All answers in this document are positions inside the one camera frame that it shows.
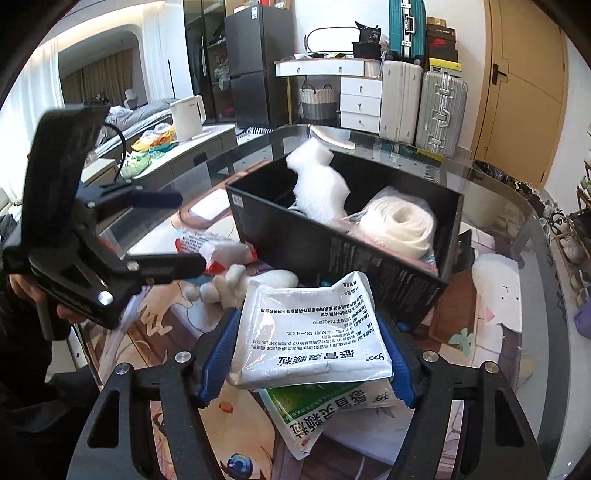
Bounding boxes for white electric kettle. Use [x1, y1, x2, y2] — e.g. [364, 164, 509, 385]
[170, 95, 208, 144]

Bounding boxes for black cable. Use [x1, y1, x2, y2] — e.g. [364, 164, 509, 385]
[104, 122, 129, 182]

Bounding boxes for green medicine sachet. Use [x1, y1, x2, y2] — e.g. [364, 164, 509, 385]
[259, 381, 411, 460]

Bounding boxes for white suitcase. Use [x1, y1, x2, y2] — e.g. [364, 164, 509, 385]
[379, 59, 424, 144]

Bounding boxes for black pouch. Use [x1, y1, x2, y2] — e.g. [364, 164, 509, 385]
[355, 21, 384, 44]

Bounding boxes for dark glass display cabinet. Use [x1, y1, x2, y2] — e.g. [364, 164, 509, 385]
[184, 0, 232, 123]

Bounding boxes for white plush toy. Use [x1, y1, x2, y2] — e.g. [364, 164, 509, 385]
[182, 263, 301, 311]

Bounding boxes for teal suitcase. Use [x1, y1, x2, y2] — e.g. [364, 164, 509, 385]
[388, 0, 426, 64]

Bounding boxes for white medicine sachet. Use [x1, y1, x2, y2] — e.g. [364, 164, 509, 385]
[226, 271, 395, 388]

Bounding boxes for pile of colourful packets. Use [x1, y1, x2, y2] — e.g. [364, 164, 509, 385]
[121, 124, 178, 180]

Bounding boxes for white dressing table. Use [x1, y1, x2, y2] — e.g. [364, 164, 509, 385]
[274, 58, 384, 134]

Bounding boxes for grey bed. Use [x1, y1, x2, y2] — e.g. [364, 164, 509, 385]
[99, 99, 176, 149]

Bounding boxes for yellow black shoe box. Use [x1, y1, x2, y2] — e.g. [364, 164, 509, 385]
[428, 58, 463, 77]

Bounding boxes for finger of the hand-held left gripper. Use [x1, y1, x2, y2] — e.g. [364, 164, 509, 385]
[85, 182, 184, 210]
[111, 253, 207, 286]

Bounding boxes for black storage box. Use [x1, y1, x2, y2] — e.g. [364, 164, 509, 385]
[225, 150, 465, 333]

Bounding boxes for dark grey fridge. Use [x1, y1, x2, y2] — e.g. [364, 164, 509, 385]
[224, 4, 296, 130]

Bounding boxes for white rope coil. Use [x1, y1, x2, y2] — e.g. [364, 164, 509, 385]
[355, 186, 437, 261]

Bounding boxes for silver suitcase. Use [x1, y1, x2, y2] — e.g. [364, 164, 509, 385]
[414, 69, 468, 158]

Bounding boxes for person's left hand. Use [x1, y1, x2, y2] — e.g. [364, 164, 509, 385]
[7, 271, 88, 328]

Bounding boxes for white foam piece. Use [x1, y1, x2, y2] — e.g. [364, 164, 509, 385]
[285, 138, 352, 227]

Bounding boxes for wooden door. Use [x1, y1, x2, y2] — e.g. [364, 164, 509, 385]
[480, 0, 568, 190]

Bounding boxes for rows of shoes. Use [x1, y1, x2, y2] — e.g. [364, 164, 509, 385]
[540, 175, 591, 319]

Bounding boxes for red white glue packet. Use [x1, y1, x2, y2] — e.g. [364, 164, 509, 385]
[173, 228, 257, 275]

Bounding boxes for brown curtain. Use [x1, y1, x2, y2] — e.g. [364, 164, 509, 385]
[61, 47, 136, 105]

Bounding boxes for woven basket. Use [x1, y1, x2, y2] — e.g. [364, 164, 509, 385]
[299, 83, 337, 121]

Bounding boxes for oval mirror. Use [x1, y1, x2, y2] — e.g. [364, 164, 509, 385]
[305, 27, 365, 56]

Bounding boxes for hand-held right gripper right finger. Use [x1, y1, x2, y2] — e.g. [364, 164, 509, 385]
[376, 316, 543, 480]

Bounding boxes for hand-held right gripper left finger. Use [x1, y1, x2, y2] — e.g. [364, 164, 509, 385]
[65, 311, 243, 480]

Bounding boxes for printed table mat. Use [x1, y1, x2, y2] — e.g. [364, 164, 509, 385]
[81, 198, 550, 480]

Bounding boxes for person's left forearm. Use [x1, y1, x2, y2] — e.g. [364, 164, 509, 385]
[0, 298, 100, 480]

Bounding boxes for wooden shoe rack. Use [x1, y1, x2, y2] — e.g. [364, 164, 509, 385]
[540, 161, 591, 324]

